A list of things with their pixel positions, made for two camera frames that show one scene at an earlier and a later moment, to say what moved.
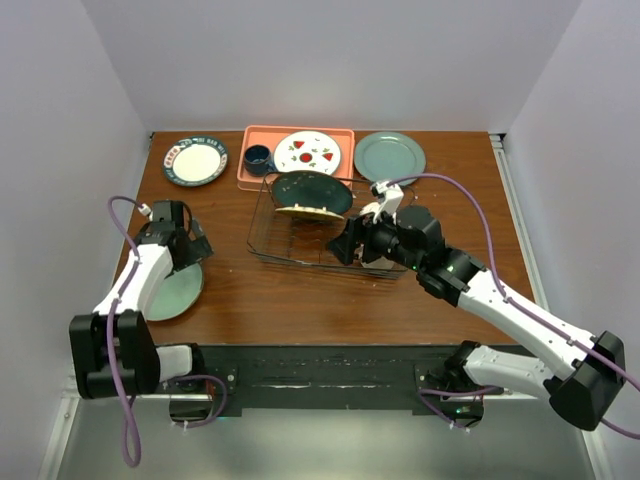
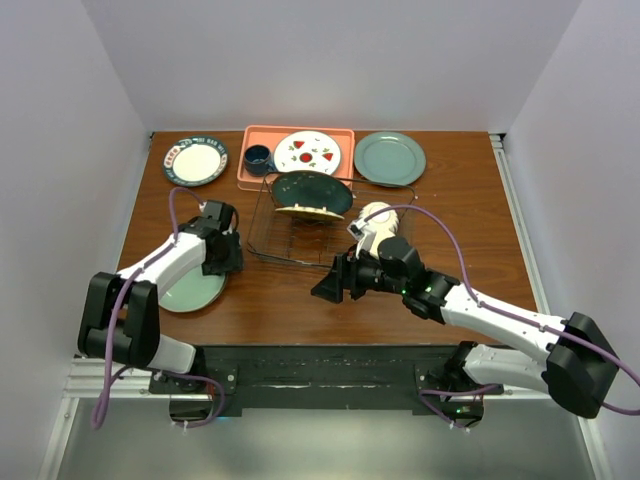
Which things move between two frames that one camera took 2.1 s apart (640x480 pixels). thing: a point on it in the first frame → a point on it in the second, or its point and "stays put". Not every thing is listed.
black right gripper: x=344 y=245 → x=342 y=272
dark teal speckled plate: x=311 y=189 stays put
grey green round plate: x=387 y=156 stays put
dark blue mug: x=257 y=160 stays put
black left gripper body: x=195 y=251 → x=230 y=259
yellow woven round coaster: x=312 y=212 stays put
